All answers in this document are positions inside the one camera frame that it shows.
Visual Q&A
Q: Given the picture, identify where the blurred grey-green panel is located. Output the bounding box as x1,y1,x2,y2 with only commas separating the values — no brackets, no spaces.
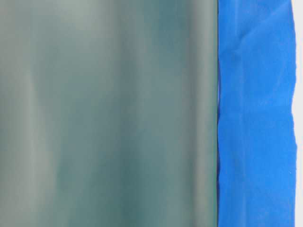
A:
0,0,217,227

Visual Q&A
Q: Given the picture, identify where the blue table cloth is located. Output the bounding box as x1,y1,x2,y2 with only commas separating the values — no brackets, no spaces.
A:
218,0,297,227

